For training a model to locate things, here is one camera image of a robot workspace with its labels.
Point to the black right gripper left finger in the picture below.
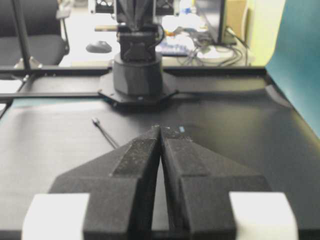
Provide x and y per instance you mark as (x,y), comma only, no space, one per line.
(108,198)

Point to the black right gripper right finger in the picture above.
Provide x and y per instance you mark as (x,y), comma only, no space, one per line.
(212,197)

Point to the black computer mouse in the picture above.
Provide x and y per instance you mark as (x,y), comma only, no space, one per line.
(99,47)

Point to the teal backdrop sheet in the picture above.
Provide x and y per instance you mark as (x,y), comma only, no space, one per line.
(295,64)

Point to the black office chair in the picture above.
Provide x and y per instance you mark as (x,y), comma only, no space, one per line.
(44,31)

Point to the black monitor on desk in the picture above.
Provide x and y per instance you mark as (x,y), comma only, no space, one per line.
(214,15)

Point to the black aluminium frame rail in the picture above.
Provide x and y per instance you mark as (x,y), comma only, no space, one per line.
(147,90)

